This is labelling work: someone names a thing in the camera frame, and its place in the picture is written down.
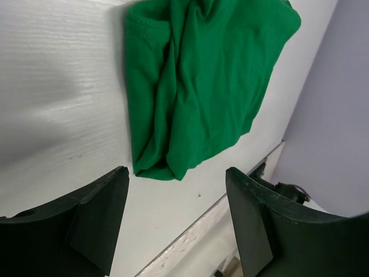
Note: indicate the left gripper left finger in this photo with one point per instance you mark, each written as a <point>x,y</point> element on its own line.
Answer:
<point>73,235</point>

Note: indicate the green t-shirt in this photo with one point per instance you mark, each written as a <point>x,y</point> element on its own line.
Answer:
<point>196,74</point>

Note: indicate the aluminium table edge rail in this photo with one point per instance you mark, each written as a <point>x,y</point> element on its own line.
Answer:
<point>172,218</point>

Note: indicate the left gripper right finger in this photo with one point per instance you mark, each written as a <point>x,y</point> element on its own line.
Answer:
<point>276,236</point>

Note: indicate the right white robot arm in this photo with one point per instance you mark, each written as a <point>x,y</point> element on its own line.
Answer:
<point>291,193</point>

